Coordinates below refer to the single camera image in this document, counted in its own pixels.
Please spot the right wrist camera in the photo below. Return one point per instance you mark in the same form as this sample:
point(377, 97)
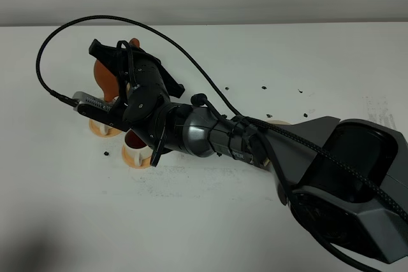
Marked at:
point(95, 109)

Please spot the white teacup near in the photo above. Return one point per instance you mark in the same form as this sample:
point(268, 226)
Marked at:
point(133, 141)

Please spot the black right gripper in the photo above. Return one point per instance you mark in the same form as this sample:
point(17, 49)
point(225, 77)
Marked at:
point(149, 107)

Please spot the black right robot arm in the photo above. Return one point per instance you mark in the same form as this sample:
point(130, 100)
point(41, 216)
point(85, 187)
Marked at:
point(345, 181)

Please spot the orange saucer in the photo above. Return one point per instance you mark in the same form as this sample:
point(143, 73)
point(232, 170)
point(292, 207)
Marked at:
point(138, 158)
point(95, 128)

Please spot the beige teapot coaster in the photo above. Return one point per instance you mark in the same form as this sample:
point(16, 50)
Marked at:
point(277, 122)

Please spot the orange saucer near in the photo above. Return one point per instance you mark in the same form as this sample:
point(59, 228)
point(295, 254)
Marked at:
point(138, 158)

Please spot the brown clay teapot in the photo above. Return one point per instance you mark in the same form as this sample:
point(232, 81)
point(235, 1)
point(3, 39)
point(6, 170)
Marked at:
point(106, 81)

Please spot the orange saucer far left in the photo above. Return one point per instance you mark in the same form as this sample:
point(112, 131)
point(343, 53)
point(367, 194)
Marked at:
point(95, 128)

